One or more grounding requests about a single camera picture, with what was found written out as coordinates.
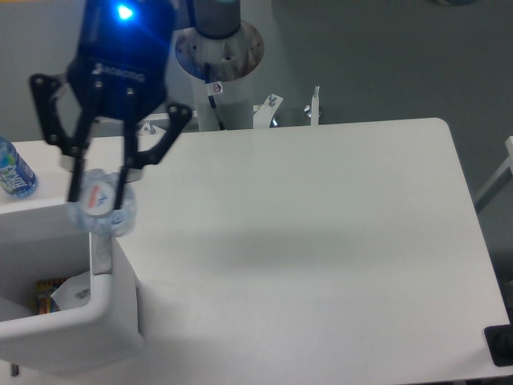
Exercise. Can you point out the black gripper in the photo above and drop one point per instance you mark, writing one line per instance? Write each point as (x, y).
(118, 72)

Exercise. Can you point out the clear crushed plastic bottle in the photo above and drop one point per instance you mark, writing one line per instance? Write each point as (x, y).
(94, 211)

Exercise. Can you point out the white paper box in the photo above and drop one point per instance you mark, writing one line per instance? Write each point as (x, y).
(75, 292)

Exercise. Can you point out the white plastic trash can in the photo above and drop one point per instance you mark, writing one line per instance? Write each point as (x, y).
(39, 242)

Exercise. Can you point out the blue labelled water bottle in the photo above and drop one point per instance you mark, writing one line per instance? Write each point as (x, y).
(18, 180)

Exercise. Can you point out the colourful snack wrapper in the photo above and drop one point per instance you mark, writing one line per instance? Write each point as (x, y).
(44, 289)

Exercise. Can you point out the black clamp at table edge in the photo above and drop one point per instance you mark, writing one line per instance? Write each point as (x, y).
(499, 341)

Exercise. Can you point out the white left mounting bracket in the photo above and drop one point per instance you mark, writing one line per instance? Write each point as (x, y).
(158, 123)

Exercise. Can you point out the white mounting bracket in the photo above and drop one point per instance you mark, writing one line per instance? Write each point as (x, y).
(312, 111)
(264, 115)
(158, 123)

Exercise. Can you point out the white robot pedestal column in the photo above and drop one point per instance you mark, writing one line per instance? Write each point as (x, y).
(221, 74)

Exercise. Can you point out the white middle mounting bracket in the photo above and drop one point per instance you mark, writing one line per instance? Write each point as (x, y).
(264, 115)

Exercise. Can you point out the white right mounting bracket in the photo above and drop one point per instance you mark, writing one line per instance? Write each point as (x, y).
(312, 111)

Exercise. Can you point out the white frame at right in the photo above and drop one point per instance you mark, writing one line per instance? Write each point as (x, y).
(496, 182)

